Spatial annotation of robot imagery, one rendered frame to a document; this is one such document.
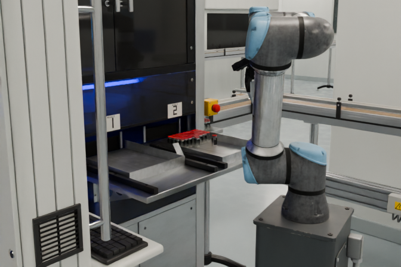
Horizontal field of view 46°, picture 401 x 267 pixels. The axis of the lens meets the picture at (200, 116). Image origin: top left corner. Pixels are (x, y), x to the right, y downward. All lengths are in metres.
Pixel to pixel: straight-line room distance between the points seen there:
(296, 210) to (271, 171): 0.15
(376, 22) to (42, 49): 2.44
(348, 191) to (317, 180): 1.22
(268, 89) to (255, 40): 0.16
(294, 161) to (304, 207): 0.15
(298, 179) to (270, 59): 0.41
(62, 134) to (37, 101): 0.10
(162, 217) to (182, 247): 0.22
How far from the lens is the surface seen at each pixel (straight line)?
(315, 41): 1.30
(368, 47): 3.17
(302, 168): 1.49
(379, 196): 2.65
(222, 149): 1.96
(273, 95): 1.36
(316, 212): 1.55
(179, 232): 2.25
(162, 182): 1.59
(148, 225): 2.09
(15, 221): 1.07
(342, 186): 2.72
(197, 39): 2.12
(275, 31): 1.28
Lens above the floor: 1.42
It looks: 12 degrees down
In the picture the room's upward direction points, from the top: straight up
